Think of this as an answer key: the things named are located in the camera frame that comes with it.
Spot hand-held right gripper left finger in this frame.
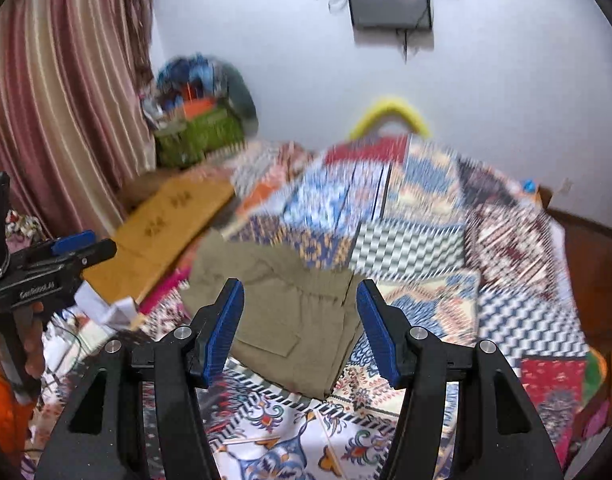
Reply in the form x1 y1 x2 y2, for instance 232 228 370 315
36 277 245 480

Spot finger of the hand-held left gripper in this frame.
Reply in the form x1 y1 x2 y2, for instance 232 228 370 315
60 239 118 273
50 230 97 257

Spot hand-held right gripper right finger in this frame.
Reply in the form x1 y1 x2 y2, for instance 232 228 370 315
356 278 567 480

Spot olive green pants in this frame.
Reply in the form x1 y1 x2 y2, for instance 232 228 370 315
181 230 367 401

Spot person's left hand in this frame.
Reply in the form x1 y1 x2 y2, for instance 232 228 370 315
14 302 47 380

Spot white paper box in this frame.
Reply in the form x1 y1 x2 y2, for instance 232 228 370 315
73 282 139 330

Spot carved wooden board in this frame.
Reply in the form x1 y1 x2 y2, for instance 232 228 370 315
83 170 237 306

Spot folded pink cloth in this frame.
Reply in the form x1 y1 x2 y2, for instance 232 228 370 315
138 260 197 313

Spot patchwork printed bedsheet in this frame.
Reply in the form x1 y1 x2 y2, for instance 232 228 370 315
136 132 612 480

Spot person's orange clothing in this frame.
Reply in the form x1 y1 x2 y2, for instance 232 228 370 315
0 327 42 458

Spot striped pink curtain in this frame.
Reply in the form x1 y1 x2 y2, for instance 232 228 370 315
0 0 159 241

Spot pile of blue clothes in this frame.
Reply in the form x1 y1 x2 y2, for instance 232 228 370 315
140 52 259 131

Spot yellow curved hanger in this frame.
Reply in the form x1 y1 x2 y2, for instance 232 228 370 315
348 95 431 141

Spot black monitor cable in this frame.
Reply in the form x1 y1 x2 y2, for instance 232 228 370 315
396 27 413 63

